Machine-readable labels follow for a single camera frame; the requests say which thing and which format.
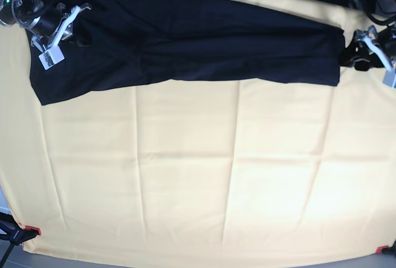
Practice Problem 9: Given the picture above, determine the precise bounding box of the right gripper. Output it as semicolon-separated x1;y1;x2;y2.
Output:
29;3;92;50

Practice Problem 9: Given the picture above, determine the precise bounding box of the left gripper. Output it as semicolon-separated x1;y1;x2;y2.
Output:
338;26;395;73

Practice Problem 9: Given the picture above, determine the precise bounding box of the dark navy T-shirt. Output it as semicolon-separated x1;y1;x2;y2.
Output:
30;0;345;105

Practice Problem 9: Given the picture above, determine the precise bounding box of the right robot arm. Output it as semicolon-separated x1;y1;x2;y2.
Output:
1;0;92;53

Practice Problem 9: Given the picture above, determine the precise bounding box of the yellow table cloth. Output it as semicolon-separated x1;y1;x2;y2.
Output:
0;0;396;268

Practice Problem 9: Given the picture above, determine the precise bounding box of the red blue clamp left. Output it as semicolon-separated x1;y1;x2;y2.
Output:
1;212;41;267

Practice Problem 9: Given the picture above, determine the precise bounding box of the red clamp right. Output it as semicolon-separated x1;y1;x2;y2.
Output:
376;241;396;256

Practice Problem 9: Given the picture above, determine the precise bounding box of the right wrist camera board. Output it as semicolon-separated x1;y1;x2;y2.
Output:
38;46;64;70

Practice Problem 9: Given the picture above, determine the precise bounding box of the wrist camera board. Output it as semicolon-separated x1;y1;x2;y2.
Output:
38;46;64;70
382;71;396;89

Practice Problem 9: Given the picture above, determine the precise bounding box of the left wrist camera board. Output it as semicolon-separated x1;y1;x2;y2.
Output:
382;71;396;89

